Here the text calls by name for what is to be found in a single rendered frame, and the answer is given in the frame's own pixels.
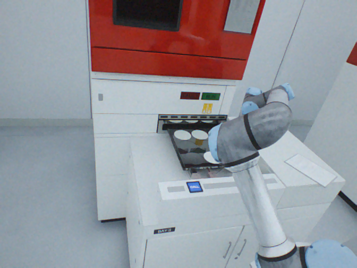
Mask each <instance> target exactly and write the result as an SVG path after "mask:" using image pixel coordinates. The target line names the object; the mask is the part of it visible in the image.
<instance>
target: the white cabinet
mask: <svg viewBox="0 0 357 268"><path fill-rule="evenodd" d="M330 204H331V202H328V203H319V204H310V205H301V206H292V207H284V208H277V213H278V215H279V218H280V221H281V223H282V225H283V228H284V231H285V232H286V234H287V236H289V237H291V238H292V239H293V240H294V242H304V241H305V240H306V238H307V236H308V235H309V234H310V232H311V231H312V229H313V228H314V227H315V225H316V224H317V223H318V221H319V219H320V218H321V217H322V215H323V214H324V213H325V211H326V209H327V208H328V207H329V205H330ZM126 230H127V243H129V256H130V268H251V267H250V265H249V264H250V263H251V262H253V261H254V256H255V253H256V252H257V246H258V245H259V242H258V240H257V237H256V234H255V232H254V229H253V226H252V224H251V221H250V218H249V216H248V214H240V215H231V216H222V217H214V218H208V219H204V220H195V221H186V222H178V223H169V224H160V225H152V226H147V227H143V223H142V215H141V208H140V201H139V194H138V190H137V183H136V179H135V171H134V165H133V157H132V150H131V143H130V149H129V166H128V172H127V196H126Z"/></svg>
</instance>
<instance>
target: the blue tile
mask: <svg viewBox="0 0 357 268"><path fill-rule="evenodd" d="M188 186H189V188H190V191H196V190H201V188H200V186H199V184H198V182H197V183H188Z"/></svg>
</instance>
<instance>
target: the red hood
mask: <svg viewBox="0 0 357 268"><path fill-rule="evenodd" d="M265 2H266V0H88V10H89V35H90V59H91V71H95V72H105V73H124V74H143V75H153V76H172V77H191V78H211V79H230V80H242V79H243V75H244V71H245V68H246V65H247V62H248V59H249V56H250V52H251V49H252V45H253V41H254V38H255V35H256V32H257V30H258V26H259V22H260V19H261V15H262V12H263V9H264V5H265Z"/></svg>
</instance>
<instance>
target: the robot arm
mask: <svg viewBox="0 0 357 268"><path fill-rule="evenodd" d="M294 97H295V95H294V94H293V91H292V88H291V86H290V84H289V83H285V84H282V85H279V86H278V87H275V88H272V89H270V90H268V91H266V92H264V93H262V90H261V89H260V88H257V87H249V88H247V90H246V93H245V96H244V100H243V103H242V107H241V110H240V113H239V116H238V117H236V118H234V119H232V120H230V121H225V122H221V123H220V124H219V125H217V126H215V127H214V128H212V129H211V130H210V132H209V137H208V144H209V150H210V153H211V155H212V157H213V158H214V160H215V161H216V162H219V163H223V166H224V168H225V169H227V170H230V171H231V173H232V176H233V178H234V181H235V184H236V186H237V189H238V191H239V193H240V195H241V198H242V202H243V204H244V207H245V210H246V212H247V214H248V216H249V218H250V221H251V224H252V226H253V229H254V232H255V234H256V237H257V240H258V242H259V245H258V246H257V252H256V253H255V256H254V261H255V265H256V267H257V268H357V256H356V255H355V254H354V253H353V252H352V251H351V250H350V249H348V247H346V246H345V245H343V244H342V243H340V242H338V241H334V240H330V239H321V240H317V241H315V242H313V243H312V244H311V245H308V246H297V245H296V243H295V242H294V240H293V239H292V238H291V237H289V236H287V234H286V232H285V231H284V228H283V225H282V223H281V220H280V218H279V215H278V213H277V209H276V208H275V205H274V203H273V200H272V198H271V195H270V193H269V190H268V187H267V185H266V183H265V180H264V178H263V176H262V173H261V170H260V167H259V165H258V160H259V157H260V154H259V150H261V149H264V148H267V147H270V146H271V145H272V144H274V143H276V142H277V141H279V140H280V139H281V137H282V136H283V135H284V134H286V132H287V131H288V129H289V128H290V125H291V122H292V111H291V109H290V107H289V106H288V102H289V101H290V100H292V99H293V98H294Z"/></svg>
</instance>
